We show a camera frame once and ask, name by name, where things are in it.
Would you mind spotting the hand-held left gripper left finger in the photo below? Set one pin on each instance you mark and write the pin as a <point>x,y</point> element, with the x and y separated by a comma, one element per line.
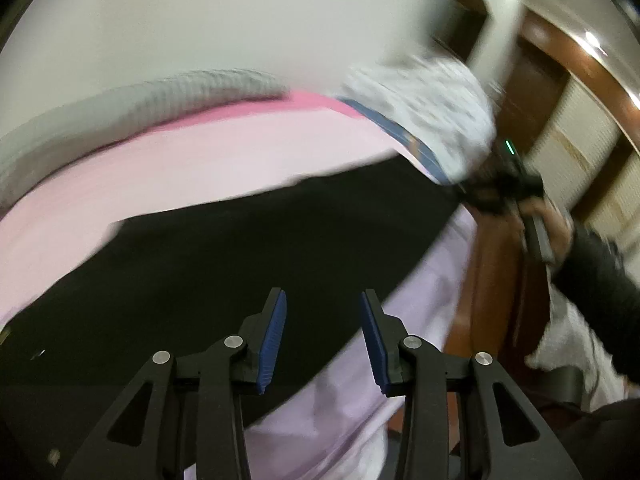
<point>272,340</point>

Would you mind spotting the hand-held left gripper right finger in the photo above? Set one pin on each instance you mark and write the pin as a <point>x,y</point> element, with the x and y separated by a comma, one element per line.
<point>374,340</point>

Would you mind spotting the black pants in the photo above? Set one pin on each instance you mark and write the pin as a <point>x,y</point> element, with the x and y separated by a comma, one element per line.
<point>225,240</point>

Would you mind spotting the person's right hand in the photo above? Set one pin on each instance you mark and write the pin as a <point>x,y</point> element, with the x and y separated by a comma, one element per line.
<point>557,232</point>

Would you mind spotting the wooden panelled wardrobe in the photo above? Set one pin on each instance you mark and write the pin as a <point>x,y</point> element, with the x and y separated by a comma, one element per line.
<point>575,140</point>

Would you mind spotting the white floral quilt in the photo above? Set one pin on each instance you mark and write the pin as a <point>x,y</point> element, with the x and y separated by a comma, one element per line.
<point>430,105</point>

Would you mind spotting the blue striped cloth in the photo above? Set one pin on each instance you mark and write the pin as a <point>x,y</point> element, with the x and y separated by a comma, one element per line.
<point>400,132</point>

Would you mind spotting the white cloth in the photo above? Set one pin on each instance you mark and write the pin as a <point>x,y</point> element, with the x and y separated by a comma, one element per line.
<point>565,340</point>

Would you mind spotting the pink checked bed sheet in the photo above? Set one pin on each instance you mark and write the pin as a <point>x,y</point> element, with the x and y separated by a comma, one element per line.
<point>200,160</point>

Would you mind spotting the dark cloth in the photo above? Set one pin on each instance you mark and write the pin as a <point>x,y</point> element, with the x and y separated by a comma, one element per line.
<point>600,435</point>

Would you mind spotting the wooden bed frame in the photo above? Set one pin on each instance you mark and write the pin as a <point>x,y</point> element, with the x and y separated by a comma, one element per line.
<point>492,290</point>

